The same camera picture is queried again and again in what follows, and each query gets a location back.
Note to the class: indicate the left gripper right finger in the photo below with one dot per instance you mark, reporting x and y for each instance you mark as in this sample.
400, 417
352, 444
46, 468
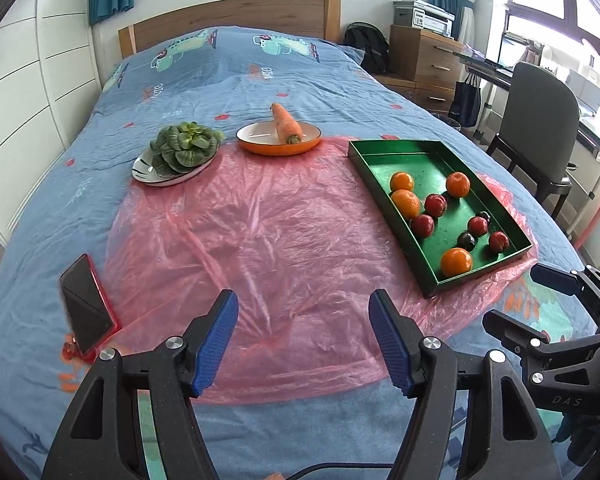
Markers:
504, 436

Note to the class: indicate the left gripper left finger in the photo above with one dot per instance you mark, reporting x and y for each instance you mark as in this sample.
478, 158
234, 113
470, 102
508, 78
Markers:
99, 436

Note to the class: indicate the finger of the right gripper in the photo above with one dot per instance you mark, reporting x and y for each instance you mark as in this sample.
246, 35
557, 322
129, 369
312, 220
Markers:
584, 285
543, 362

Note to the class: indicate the dark plum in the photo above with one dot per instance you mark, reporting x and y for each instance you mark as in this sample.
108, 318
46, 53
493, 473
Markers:
466, 241
485, 215

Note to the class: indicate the small red apple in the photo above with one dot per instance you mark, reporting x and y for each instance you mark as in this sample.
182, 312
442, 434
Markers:
435, 205
498, 242

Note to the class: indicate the red cased smartphone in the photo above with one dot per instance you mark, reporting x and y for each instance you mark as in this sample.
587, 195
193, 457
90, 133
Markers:
90, 315

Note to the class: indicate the green rectangular tray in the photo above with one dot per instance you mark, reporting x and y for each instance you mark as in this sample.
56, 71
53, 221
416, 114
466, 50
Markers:
448, 223

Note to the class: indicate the dark plum in tray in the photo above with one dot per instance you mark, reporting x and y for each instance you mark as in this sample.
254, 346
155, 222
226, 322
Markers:
485, 215

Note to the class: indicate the small red apple in tray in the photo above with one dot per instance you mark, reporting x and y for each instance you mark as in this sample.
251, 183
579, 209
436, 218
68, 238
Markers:
435, 205

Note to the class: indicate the dark grey chair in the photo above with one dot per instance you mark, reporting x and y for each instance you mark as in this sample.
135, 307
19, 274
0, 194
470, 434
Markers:
542, 151

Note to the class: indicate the grey waste bin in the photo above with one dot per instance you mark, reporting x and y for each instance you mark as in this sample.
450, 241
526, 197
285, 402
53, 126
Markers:
448, 121

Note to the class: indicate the dark blue tote bag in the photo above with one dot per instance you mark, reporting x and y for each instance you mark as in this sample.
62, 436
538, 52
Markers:
467, 101

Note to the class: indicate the desk with items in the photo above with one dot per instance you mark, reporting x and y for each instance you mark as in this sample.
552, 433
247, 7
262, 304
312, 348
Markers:
558, 98

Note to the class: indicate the pink plastic sheet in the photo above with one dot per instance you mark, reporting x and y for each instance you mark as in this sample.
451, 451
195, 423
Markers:
302, 244

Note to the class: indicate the white patterned plate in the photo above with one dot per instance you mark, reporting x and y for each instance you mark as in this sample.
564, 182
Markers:
150, 169

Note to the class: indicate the wooden drawer cabinet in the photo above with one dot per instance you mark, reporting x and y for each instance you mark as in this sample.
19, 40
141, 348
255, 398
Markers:
424, 67

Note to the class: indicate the green bok choy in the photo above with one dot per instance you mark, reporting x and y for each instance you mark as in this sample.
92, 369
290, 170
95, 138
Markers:
186, 145

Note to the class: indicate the orange carrot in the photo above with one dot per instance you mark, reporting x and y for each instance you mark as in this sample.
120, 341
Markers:
287, 128

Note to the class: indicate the grey printer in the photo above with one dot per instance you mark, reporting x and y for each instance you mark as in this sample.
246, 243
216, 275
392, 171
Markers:
422, 14

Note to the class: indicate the blue cartoon bed cover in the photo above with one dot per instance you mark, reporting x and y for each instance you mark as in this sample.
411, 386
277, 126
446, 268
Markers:
228, 82

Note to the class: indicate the orange oval dish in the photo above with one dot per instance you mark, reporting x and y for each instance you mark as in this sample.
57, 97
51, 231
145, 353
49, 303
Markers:
261, 138

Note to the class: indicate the black backpack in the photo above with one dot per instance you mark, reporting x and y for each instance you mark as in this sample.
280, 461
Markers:
369, 39

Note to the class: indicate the white wardrobe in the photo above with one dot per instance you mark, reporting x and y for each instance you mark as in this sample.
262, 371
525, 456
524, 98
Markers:
49, 84

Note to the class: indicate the wooden headboard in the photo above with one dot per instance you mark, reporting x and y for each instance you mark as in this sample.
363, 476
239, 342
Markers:
312, 18

